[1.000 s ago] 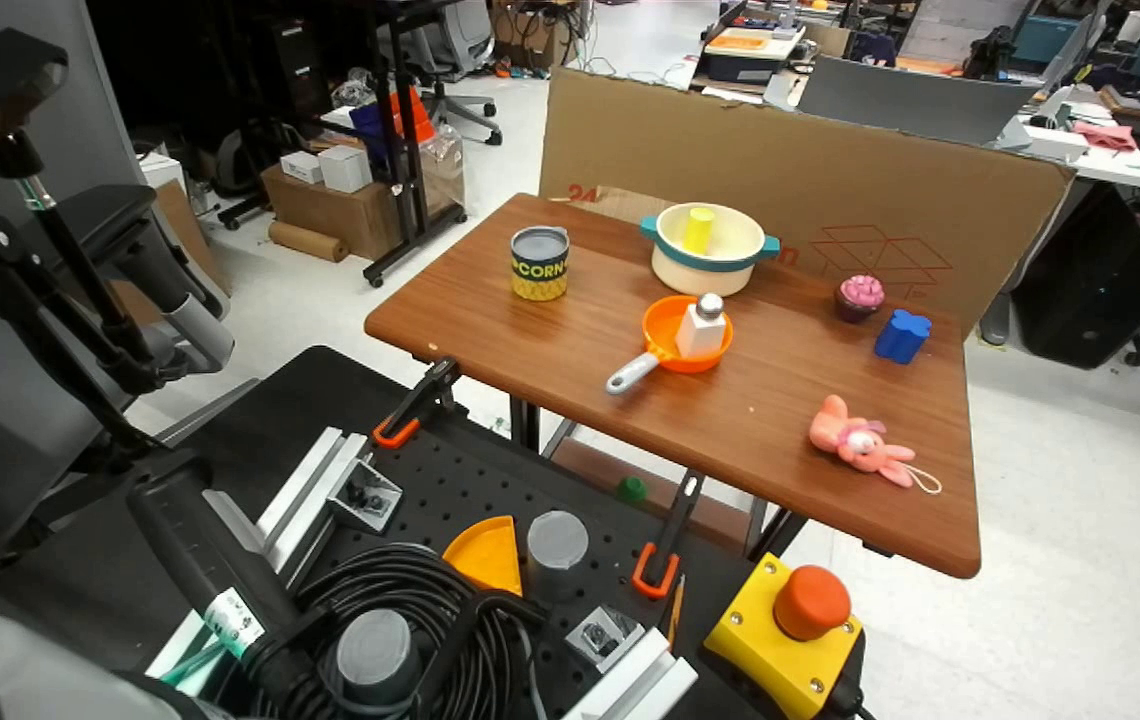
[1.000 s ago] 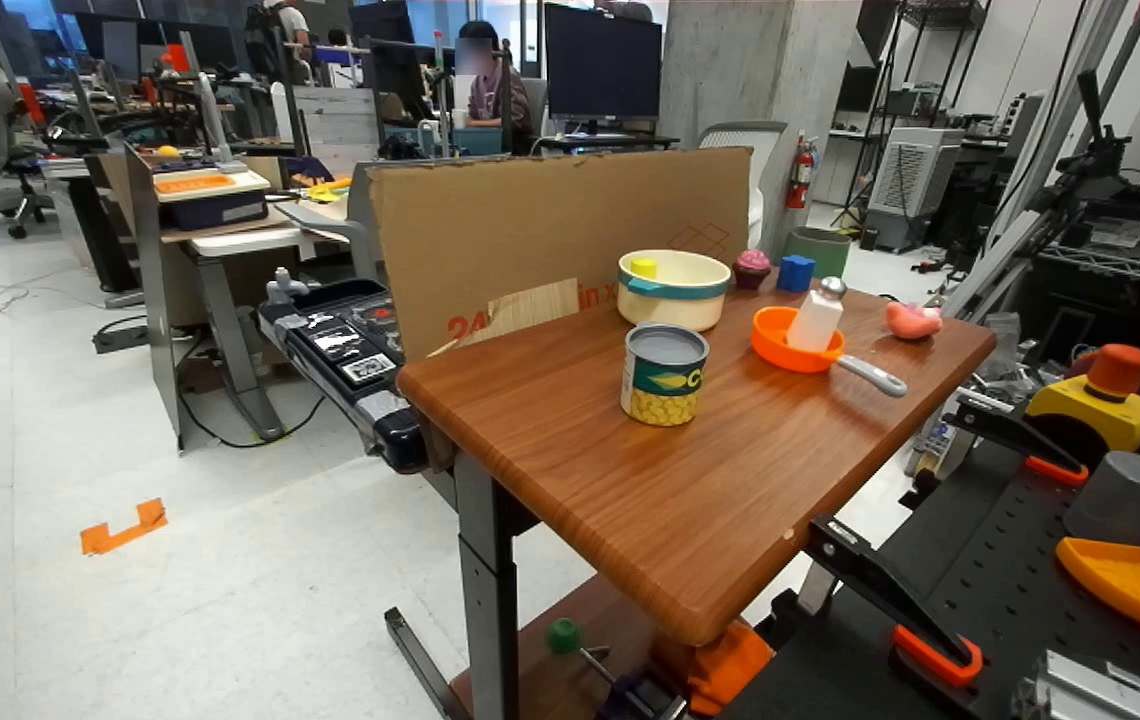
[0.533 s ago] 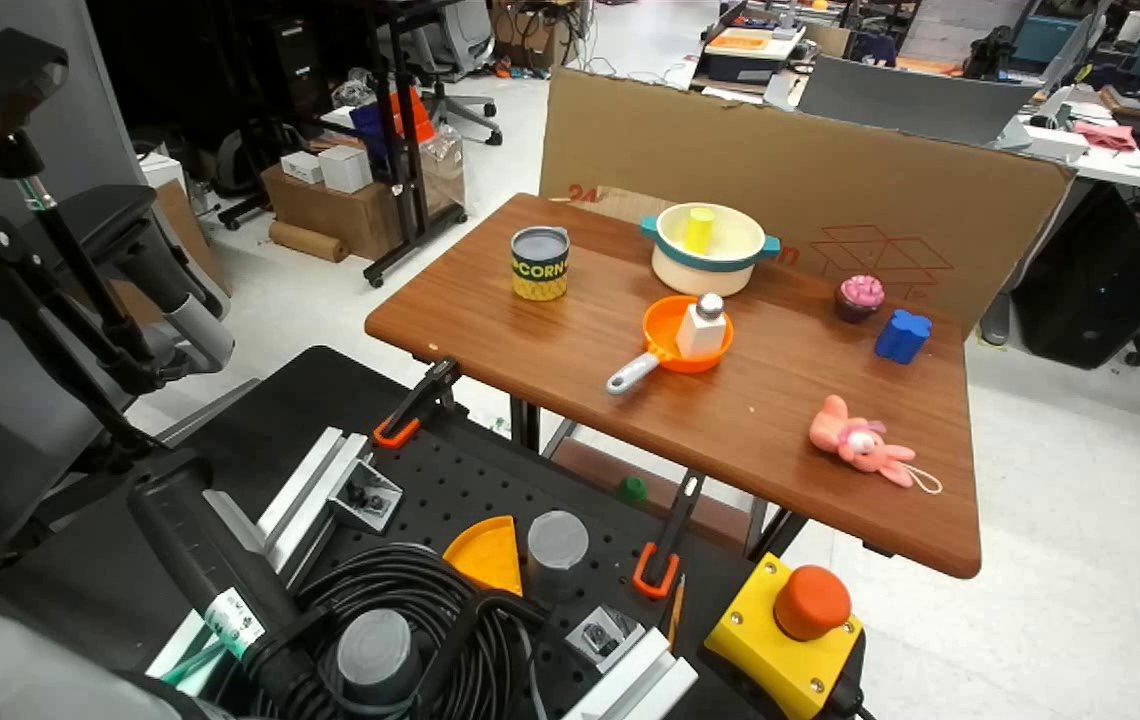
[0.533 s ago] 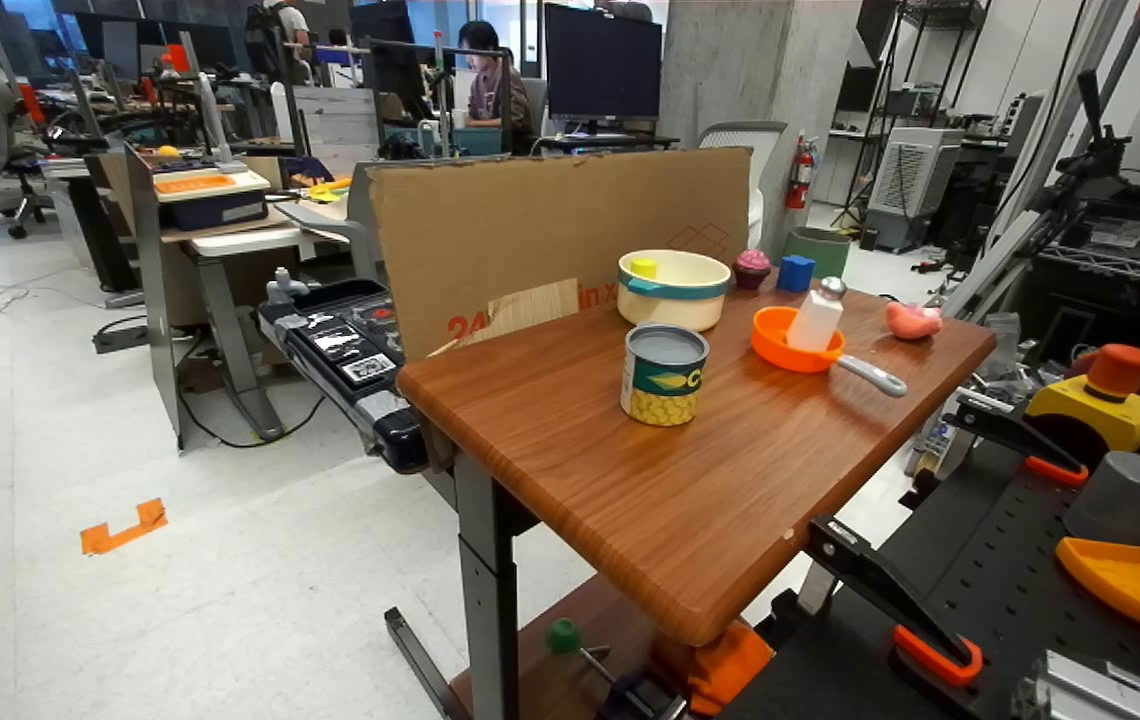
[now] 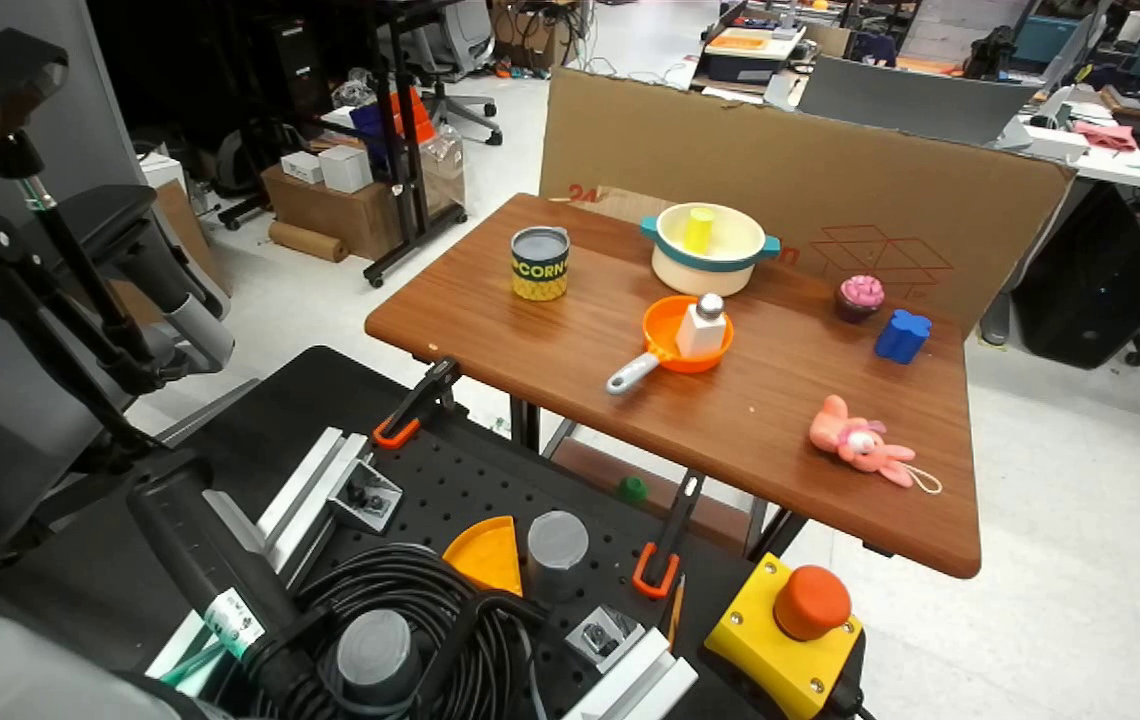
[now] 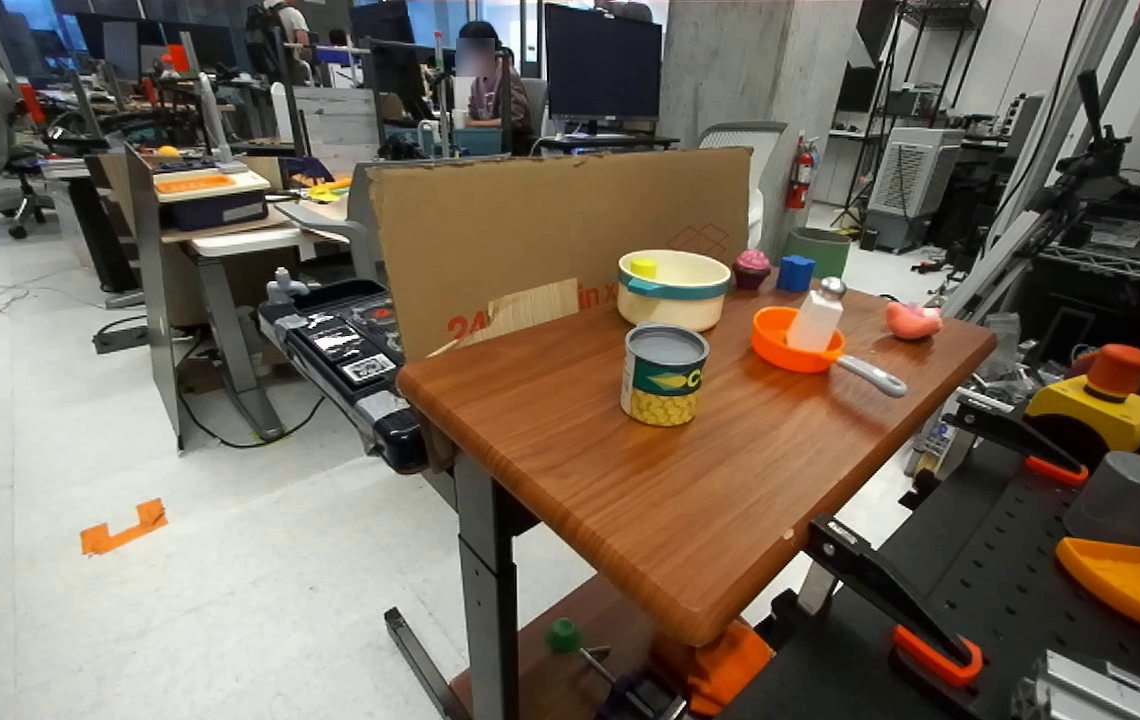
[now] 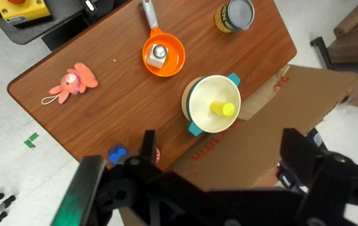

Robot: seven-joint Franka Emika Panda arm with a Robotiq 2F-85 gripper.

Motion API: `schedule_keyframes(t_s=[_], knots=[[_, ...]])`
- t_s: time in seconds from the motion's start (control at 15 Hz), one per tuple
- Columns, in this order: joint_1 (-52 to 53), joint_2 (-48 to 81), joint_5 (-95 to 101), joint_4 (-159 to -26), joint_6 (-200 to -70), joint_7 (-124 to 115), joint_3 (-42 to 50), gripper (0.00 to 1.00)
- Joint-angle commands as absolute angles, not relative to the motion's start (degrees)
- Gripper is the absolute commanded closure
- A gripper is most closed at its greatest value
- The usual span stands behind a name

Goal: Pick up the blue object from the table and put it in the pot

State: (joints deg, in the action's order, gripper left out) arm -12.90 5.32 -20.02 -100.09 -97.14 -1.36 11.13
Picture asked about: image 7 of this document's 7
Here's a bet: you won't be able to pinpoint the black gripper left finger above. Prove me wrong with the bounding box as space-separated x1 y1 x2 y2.
140 129 159 163

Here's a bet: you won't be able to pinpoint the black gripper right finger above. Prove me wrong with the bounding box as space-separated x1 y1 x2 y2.
279 127 327 188

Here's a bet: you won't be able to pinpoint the brown cardboard sheet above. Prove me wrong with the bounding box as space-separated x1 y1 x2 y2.
120 63 358 226

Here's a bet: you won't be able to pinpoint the yellow toy cylinder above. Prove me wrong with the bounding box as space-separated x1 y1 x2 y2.
209 99 238 118

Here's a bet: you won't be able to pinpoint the white salt shaker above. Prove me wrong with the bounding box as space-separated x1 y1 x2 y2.
145 43 171 70

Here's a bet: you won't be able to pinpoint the orange toy frying pan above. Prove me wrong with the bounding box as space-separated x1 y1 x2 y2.
140 0 187 79

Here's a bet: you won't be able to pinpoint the black pole stand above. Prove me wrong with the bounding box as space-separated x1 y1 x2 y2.
309 35 358 80

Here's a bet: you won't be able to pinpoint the green floor tape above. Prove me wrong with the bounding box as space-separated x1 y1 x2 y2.
23 132 40 149

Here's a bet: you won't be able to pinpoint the brown cardboard tube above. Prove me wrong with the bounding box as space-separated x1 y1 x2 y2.
333 2 358 40

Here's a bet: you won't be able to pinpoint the corn tin can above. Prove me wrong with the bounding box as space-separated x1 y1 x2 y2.
214 0 257 34

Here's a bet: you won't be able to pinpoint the yellow emergency stop box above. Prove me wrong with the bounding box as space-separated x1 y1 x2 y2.
0 0 53 24

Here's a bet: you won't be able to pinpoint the cream pot teal handles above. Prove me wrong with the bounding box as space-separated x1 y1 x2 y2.
180 71 244 138

